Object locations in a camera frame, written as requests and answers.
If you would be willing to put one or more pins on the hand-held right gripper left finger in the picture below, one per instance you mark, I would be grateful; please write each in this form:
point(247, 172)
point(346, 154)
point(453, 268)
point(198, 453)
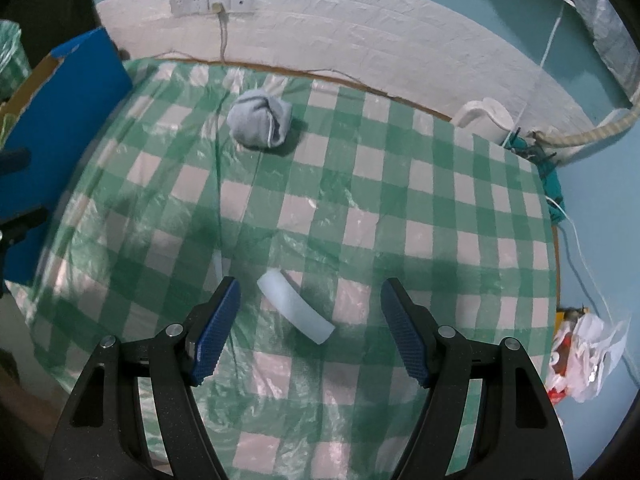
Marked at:
point(215, 335)

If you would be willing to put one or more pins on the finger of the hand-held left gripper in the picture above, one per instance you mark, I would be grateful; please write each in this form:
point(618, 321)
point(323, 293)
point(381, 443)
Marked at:
point(20, 225)
point(12, 161)

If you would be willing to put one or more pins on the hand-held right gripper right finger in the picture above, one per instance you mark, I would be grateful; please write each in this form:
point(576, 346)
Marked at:
point(405, 335)

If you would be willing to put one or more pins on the blue cardboard box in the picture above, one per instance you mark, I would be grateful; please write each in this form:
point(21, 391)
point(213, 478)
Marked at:
point(65, 125)

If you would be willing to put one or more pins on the white foam piece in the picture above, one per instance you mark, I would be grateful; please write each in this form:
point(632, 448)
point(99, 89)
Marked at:
point(297, 307)

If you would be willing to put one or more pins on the green checked plastic bag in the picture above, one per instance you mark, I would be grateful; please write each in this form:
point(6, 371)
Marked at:
point(10, 55)

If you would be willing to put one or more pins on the green checked tablecloth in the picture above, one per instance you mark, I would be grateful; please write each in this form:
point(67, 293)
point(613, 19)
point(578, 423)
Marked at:
point(400, 200)

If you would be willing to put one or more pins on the yellow box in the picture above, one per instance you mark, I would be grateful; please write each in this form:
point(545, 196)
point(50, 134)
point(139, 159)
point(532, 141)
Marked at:
point(564, 316)

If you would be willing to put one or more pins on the teal basket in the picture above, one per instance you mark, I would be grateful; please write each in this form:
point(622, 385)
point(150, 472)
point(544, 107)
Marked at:
point(552, 185)

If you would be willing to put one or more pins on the grey rolled sock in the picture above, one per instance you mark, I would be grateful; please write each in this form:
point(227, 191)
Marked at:
point(257, 119)

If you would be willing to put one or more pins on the white kettle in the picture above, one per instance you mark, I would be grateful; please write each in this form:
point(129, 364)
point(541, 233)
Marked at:
point(492, 117)

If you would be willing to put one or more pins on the silver foil sheet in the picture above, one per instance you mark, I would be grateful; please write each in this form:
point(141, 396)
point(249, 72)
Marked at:
point(600, 15)

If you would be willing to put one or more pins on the white wall socket panel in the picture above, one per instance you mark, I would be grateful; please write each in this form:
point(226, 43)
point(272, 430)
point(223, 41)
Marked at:
point(190, 4)

